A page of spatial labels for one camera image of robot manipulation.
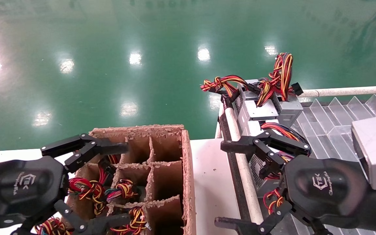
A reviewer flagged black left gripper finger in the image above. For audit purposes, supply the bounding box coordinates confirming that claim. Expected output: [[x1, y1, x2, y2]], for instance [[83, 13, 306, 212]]
[[10, 200, 132, 235], [41, 133, 130, 173]]

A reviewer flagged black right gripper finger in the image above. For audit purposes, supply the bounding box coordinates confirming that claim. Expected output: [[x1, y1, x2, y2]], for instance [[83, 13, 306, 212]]
[[221, 129, 312, 168]]

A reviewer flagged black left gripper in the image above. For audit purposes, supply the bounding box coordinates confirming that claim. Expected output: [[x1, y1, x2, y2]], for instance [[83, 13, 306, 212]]
[[0, 156, 69, 229]]

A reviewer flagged white cart leg pipe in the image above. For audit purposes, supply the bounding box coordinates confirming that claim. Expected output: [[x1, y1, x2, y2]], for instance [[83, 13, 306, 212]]
[[215, 104, 225, 139]]

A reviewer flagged brown cardboard divider box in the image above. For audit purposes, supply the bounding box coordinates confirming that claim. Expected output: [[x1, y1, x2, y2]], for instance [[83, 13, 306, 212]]
[[62, 124, 196, 235]]

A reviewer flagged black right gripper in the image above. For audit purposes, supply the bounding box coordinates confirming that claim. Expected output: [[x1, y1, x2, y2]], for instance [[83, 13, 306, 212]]
[[214, 154, 376, 235]]

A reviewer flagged white padded cart pipe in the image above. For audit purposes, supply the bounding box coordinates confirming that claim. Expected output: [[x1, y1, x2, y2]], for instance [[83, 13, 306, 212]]
[[297, 86, 376, 99], [219, 104, 264, 226]]

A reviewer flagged clear plastic divider tray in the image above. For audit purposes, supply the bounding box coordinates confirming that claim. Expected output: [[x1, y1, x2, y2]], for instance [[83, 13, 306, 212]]
[[274, 94, 376, 235]]

